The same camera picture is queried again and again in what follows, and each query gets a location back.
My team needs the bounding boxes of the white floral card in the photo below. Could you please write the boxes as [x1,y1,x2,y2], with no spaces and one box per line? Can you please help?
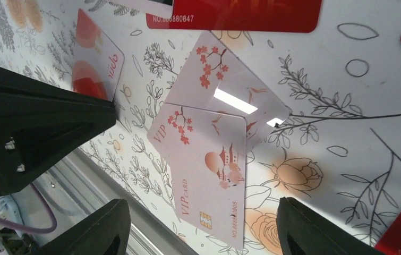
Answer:
[147,103,246,249]
[165,31,289,151]

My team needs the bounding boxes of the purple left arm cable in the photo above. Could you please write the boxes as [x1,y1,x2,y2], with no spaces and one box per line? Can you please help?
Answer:
[0,183,58,235]

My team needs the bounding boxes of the red VIP card centre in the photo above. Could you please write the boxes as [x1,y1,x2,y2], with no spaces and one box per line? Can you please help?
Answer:
[146,0,322,33]

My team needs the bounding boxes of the white card red circle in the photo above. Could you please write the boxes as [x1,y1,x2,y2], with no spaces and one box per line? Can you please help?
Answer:
[72,8,125,101]

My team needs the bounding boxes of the floral patterned table mat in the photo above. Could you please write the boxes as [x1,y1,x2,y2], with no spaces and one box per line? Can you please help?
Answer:
[0,1,401,254]

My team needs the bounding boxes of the white floral card lower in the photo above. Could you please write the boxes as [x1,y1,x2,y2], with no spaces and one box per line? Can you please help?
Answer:
[147,103,246,249]

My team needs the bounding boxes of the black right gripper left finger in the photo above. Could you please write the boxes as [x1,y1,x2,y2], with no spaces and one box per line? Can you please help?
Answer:
[35,199,131,255]

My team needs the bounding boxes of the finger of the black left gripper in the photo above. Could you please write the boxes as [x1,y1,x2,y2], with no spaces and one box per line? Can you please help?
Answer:
[0,67,116,196]

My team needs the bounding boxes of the white floral card behind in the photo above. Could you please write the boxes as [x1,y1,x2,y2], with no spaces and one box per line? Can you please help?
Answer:
[165,31,289,151]

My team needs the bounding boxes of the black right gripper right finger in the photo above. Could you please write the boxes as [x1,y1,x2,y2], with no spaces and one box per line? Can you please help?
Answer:
[276,197,383,255]

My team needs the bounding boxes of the aluminium rail frame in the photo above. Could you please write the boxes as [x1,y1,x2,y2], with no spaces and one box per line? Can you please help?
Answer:
[13,150,194,254]

